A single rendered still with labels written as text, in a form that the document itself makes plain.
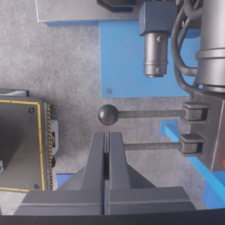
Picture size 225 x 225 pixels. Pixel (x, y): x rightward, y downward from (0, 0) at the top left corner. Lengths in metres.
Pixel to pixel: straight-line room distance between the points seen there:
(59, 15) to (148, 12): 0.62
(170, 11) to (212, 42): 0.46
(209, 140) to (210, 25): 0.18
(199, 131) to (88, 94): 1.03
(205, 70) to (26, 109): 0.94
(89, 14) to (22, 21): 0.52
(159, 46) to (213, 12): 0.44
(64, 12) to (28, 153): 0.92
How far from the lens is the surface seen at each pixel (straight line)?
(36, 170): 1.22
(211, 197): 1.81
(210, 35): 0.31
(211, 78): 0.30
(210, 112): 0.29
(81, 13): 1.14
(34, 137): 1.10
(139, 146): 0.28
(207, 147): 0.31
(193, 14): 0.44
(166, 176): 1.64
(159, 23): 0.72
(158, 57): 0.72
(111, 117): 0.24
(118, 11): 0.81
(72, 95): 1.27
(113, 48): 1.11
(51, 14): 1.18
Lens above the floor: 1.22
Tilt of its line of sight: 74 degrees down
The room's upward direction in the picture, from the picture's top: 176 degrees clockwise
